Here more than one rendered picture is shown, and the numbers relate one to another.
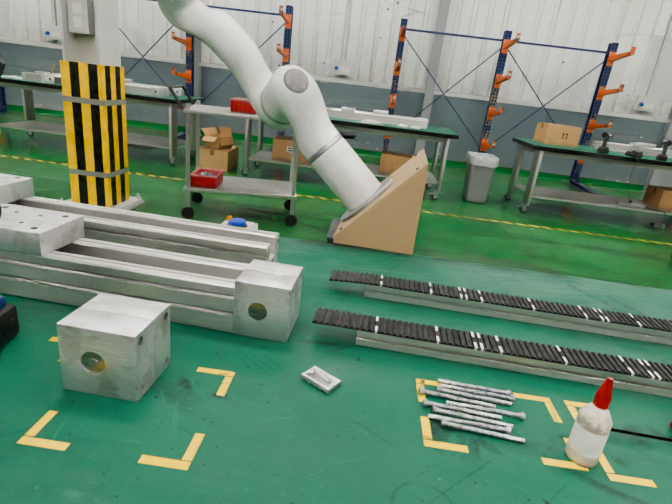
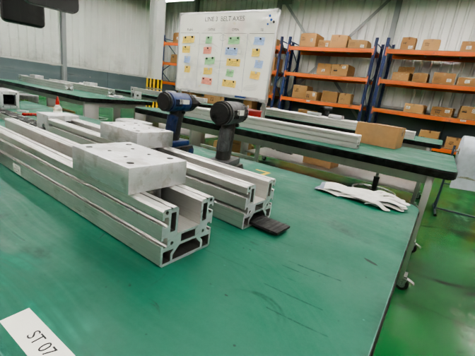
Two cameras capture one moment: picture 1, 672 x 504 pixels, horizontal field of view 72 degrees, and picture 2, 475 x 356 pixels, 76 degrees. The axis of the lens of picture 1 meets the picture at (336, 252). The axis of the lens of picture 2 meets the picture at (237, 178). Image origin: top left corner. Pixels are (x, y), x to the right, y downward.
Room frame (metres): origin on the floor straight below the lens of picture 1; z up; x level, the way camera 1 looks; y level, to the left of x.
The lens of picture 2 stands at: (1.28, 1.18, 1.02)
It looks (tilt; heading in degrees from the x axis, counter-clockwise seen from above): 15 degrees down; 210
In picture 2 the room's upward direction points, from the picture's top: 8 degrees clockwise
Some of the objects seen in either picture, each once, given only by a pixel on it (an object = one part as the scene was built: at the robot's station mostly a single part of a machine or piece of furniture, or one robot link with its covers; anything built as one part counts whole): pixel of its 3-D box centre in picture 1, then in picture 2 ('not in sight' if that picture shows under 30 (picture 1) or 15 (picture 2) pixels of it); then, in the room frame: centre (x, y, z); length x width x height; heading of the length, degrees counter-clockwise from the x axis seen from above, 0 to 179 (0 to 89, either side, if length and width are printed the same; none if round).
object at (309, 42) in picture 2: not in sight; (326, 86); (-9.08, -1.96, 1.58); 2.83 x 0.98 x 3.15; 87
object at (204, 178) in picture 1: (239, 155); not in sight; (3.89, 0.91, 0.50); 1.03 x 0.55 x 1.01; 99
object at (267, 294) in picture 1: (271, 296); (54, 127); (0.71, 0.10, 0.83); 0.12 x 0.09 x 0.10; 175
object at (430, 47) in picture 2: not in sight; (430, 97); (-8.95, 1.03, 1.59); 2.83 x 0.98 x 3.17; 87
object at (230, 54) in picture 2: not in sight; (218, 94); (-2.08, -1.22, 0.97); 1.50 x 0.50 x 1.95; 87
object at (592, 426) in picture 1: (594, 419); (57, 109); (0.47, -0.33, 0.84); 0.04 x 0.04 x 0.12
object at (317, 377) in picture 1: (321, 379); not in sight; (0.55, 0.00, 0.78); 0.05 x 0.03 x 0.01; 54
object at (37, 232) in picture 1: (21, 235); (136, 139); (0.74, 0.55, 0.87); 0.16 x 0.11 x 0.07; 85
